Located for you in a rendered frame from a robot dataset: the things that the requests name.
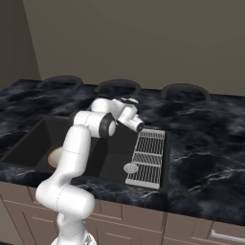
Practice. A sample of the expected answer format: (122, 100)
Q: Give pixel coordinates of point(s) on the grey round sink drain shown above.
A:
(131, 167)

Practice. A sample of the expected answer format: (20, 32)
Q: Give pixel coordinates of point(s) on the brown cabinet door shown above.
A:
(127, 234)
(28, 223)

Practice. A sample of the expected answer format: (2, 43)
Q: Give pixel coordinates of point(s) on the dark bar stool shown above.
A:
(185, 86)
(118, 82)
(59, 78)

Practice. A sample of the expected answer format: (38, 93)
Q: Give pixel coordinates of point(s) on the black kitchen sink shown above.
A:
(28, 150)

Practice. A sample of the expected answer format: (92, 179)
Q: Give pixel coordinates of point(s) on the tan round object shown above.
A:
(52, 158)

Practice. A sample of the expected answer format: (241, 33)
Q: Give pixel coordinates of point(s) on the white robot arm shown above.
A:
(75, 153)

